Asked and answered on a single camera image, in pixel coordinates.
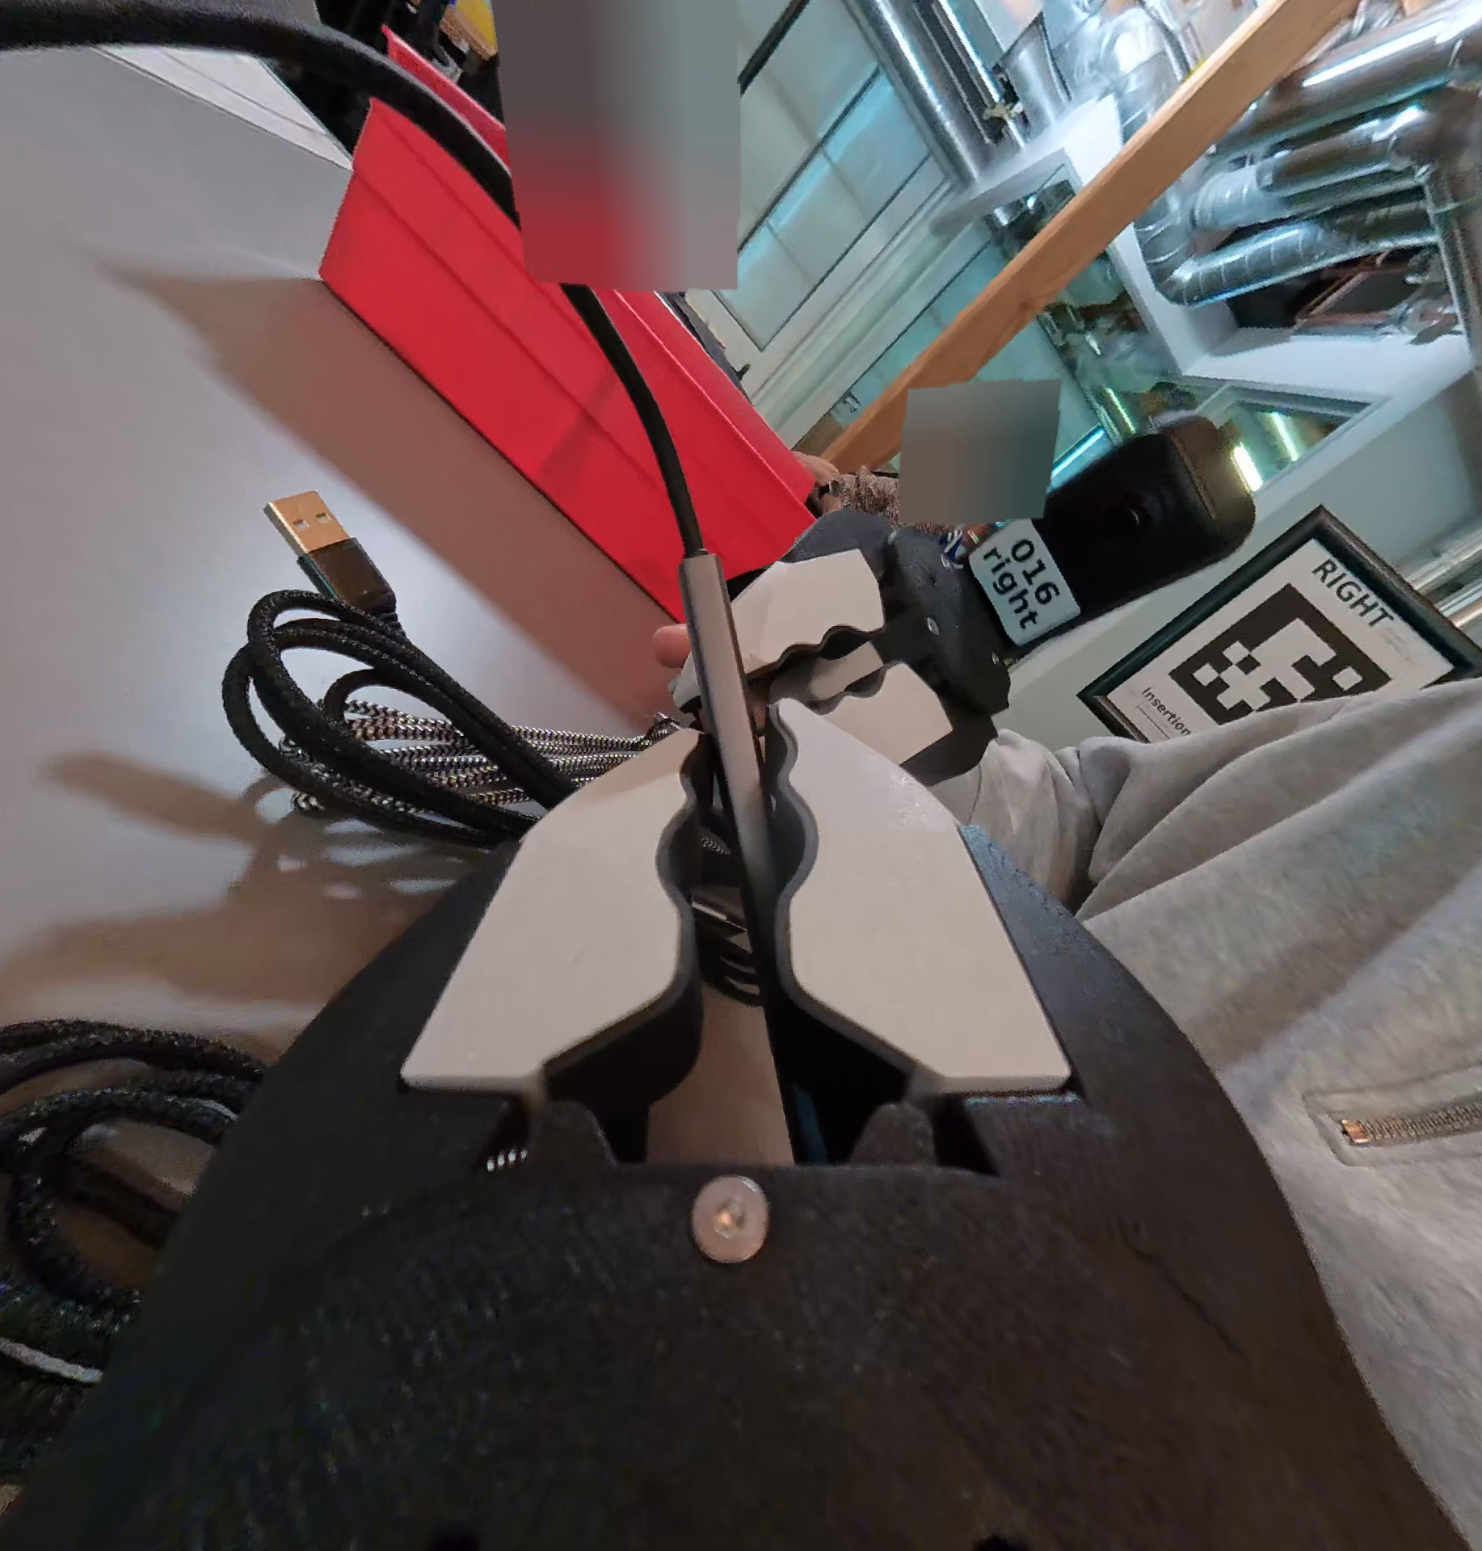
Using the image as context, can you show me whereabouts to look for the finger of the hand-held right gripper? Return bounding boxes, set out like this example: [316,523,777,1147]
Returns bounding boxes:
[735,548,893,671]
[669,635,954,768]

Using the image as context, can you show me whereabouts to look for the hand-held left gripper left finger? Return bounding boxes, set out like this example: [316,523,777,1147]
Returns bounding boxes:
[398,730,707,1098]

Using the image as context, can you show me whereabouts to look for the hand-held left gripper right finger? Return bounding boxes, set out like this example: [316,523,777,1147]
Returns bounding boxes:
[764,697,1073,1096]

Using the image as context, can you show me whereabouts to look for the black white braided cable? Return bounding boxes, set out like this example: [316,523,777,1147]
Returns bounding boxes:
[310,690,684,802]

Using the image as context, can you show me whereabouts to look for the black braided gold-plug cable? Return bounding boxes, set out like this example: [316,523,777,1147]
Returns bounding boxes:
[221,487,741,855]

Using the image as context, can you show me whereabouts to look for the red divided plastic bin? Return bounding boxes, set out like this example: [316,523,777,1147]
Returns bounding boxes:
[320,24,821,622]

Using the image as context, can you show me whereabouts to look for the person's right forearm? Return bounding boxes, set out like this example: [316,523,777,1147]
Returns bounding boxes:
[927,671,1482,971]

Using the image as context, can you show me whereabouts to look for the grey desk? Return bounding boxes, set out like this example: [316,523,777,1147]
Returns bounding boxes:
[0,41,815,1092]

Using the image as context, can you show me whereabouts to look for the person's left hand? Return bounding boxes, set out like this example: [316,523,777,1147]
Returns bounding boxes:
[641,993,798,1168]

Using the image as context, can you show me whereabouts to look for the framed black white marker sign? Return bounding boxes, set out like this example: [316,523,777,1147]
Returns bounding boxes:
[1077,506,1482,743]

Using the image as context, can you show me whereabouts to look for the wooden ceiling beam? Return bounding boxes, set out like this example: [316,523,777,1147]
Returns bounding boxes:
[819,0,1360,472]

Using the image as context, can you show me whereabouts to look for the cluster of silver ventilation ducts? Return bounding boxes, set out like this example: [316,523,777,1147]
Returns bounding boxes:
[849,0,1482,606]

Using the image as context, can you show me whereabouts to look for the glass window wall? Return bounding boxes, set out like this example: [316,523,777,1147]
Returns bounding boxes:
[661,0,1056,438]

